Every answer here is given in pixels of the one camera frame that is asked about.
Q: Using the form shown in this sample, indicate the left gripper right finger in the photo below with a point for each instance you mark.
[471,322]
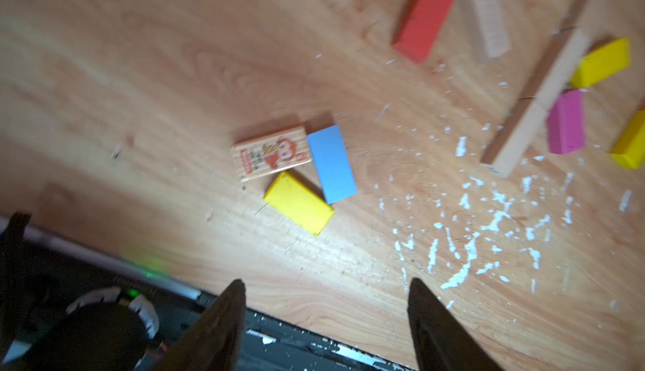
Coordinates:
[439,340]

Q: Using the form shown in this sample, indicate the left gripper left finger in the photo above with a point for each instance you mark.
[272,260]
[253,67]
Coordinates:
[213,343]

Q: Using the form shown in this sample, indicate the yellow block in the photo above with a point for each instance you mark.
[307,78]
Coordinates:
[299,204]
[602,63]
[628,152]

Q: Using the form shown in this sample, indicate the printed wooden block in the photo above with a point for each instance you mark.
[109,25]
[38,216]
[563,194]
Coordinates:
[272,153]

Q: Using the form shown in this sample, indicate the natural wood block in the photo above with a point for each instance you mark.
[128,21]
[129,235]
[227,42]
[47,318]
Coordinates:
[485,19]
[564,52]
[510,143]

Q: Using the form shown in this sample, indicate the blue block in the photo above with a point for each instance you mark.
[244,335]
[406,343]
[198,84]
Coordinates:
[332,164]

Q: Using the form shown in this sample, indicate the magenta block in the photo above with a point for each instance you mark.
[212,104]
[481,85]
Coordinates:
[566,131]

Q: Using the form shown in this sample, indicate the red block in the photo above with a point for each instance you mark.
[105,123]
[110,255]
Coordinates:
[419,28]

